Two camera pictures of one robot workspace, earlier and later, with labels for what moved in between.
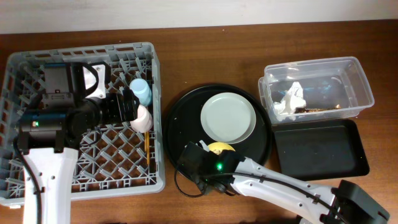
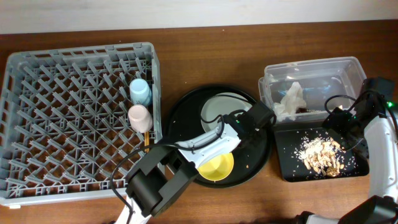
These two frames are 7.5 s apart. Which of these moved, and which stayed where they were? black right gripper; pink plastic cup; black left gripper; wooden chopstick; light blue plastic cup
Moved: black left gripper; black right gripper
Stayed: light blue plastic cup; pink plastic cup; wooden chopstick
